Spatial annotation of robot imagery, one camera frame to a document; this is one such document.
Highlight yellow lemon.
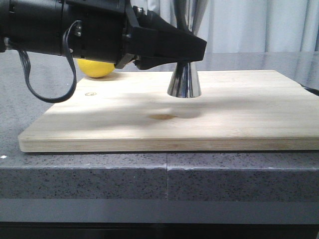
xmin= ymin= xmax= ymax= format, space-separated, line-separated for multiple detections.
xmin=77 ymin=59 xmax=115 ymax=78

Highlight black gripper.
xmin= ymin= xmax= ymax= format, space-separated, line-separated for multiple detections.
xmin=62 ymin=0 xmax=206 ymax=70

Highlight steel double jigger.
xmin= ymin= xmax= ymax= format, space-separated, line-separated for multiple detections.
xmin=167 ymin=0 xmax=208 ymax=98

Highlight wooden cutting board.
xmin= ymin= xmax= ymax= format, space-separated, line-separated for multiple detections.
xmin=18 ymin=70 xmax=319 ymax=152

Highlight black ribbon cable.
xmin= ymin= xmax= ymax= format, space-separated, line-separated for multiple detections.
xmin=3 ymin=20 xmax=83 ymax=104

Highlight grey curtain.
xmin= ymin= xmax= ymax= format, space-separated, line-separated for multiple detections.
xmin=129 ymin=0 xmax=319 ymax=53

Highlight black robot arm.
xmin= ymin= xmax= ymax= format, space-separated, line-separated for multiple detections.
xmin=0 ymin=0 xmax=206 ymax=70

